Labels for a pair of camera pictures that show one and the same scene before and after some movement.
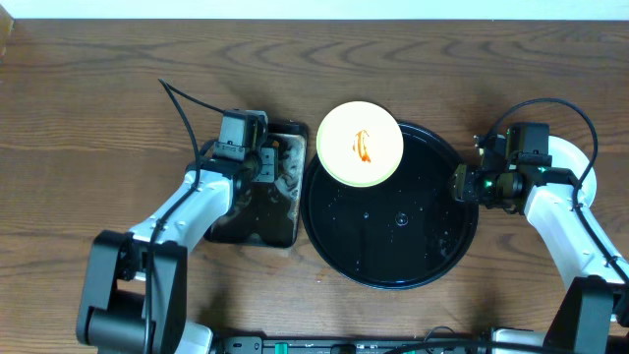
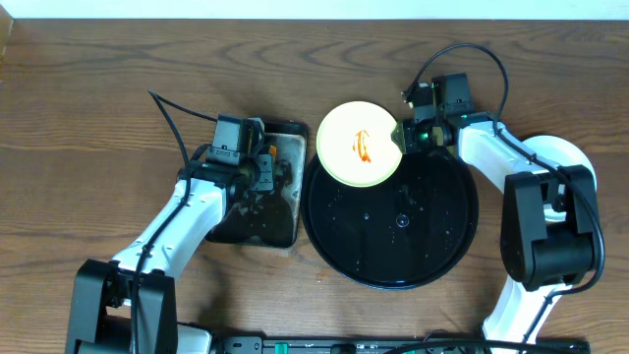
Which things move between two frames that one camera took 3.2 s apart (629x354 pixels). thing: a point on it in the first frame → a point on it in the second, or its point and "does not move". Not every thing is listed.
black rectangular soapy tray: x=266 y=212 does not move
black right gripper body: x=484 y=187 → x=421 y=137
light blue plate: x=565 y=153 does not move
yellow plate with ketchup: x=360 y=144 does not move
